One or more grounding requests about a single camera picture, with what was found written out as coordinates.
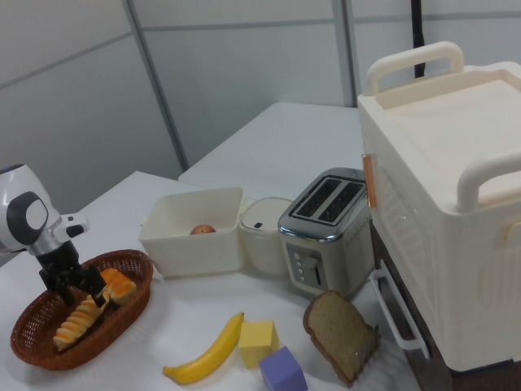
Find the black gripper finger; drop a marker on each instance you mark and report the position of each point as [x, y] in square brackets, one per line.
[65, 291]
[95, 285]

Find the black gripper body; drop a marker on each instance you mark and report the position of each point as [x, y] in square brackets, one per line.
[61, 260]

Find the twisted striped bread roll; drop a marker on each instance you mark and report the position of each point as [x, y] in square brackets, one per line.
[77, 323]

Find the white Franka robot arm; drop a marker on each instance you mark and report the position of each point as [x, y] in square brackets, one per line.
[28, 216]

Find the square orange-topped bread roll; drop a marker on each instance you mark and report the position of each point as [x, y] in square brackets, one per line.
[120, 287]

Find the brown bread slice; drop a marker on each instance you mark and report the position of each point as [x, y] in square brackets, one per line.
[335, 334]

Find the brown woven wicker basket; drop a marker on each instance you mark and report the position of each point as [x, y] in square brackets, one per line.
[36, 338]

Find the white open plastic box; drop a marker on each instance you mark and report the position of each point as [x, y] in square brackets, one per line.
[183, 256]

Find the red apple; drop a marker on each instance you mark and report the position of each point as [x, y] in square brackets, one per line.
[202, 230]

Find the yellow banana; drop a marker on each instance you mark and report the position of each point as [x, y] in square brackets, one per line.
[211, 354]

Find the small white lidded bin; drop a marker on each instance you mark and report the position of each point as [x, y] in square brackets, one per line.
[264, 252]

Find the yellow foam block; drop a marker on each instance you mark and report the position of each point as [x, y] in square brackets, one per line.
[258, 342]

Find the purple foam cube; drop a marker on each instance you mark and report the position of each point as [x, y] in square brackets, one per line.
[283, 372]

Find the silver two-slot toaster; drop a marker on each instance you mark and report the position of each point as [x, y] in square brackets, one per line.
[325, 244]

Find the copper latch strip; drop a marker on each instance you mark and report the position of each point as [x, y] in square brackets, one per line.
[369, 179]

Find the black pole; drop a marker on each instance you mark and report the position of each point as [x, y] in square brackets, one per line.
[417, 36]

